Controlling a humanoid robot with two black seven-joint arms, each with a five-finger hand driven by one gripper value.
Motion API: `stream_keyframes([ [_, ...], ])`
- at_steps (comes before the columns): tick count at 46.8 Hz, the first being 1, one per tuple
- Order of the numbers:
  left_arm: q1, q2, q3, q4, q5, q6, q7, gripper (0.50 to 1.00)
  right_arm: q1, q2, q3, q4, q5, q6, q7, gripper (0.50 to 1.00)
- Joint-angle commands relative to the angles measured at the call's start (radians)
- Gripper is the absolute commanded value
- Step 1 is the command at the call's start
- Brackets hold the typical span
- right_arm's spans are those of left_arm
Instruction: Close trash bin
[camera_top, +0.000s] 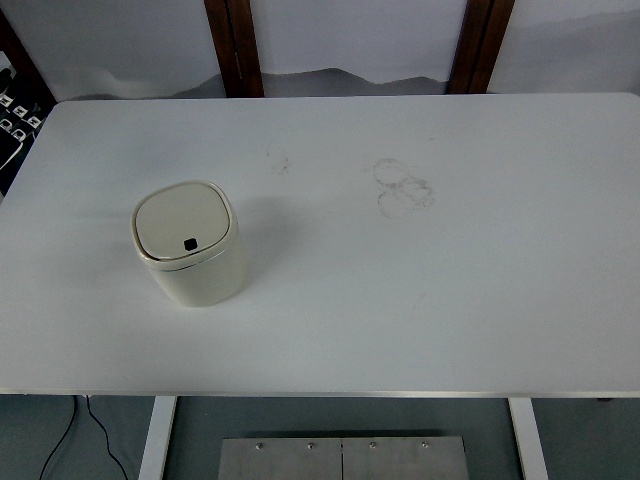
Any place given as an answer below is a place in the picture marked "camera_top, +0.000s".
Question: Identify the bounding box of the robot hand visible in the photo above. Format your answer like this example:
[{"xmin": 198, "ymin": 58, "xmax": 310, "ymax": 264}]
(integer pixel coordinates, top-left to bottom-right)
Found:
[{"xmin": 0, "ymin": 64, "xmax": 44, "ymax": 172}]

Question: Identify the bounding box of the cream plastic trash bin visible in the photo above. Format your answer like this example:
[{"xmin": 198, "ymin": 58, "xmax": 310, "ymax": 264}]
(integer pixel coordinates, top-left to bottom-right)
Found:
[{"xmin": 130, "ymin": 179, "xmax": 249, "ymax": 308}]

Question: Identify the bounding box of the white table leg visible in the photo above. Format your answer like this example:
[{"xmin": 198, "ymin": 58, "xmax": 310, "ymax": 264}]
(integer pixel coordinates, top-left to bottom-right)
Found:
[
  {"xmin": 137, "ymin": 397, "xmax": 179, "ymax": 480},
  {"xmin": 507, "ymin": 398, "xmax": 551, "ymax": 480}
]

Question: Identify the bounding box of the grey metal plate with screws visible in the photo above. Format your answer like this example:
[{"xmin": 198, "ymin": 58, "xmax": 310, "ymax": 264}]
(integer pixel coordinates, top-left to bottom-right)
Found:
[{"xmin": 218, "ymin": 435, "xmax": 471, "ymax": 480}]

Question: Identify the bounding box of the dark wooden screen post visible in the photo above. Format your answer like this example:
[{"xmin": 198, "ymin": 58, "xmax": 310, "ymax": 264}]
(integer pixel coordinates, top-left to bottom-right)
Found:
[
  {"xmin": 0, "ymin": 9, "xmax": 59, "ymax": 109},
  {"xmin": 202, "ymin": 0, "xmax": 265, "ymax": 99},
  {"xmin": 446, "ymin": 0, "xmax": 516, "ymax": 95}
]

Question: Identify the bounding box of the black floor cable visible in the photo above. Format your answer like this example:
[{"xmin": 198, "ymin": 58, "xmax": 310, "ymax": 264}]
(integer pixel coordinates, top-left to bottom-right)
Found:
[
  {"xmin": 38, "ymin": 396, "xmax": 79, "ymax": 480},
  {"xmin": 84, "ymin": 396, "xmax": 130, "ymax": 480}
]

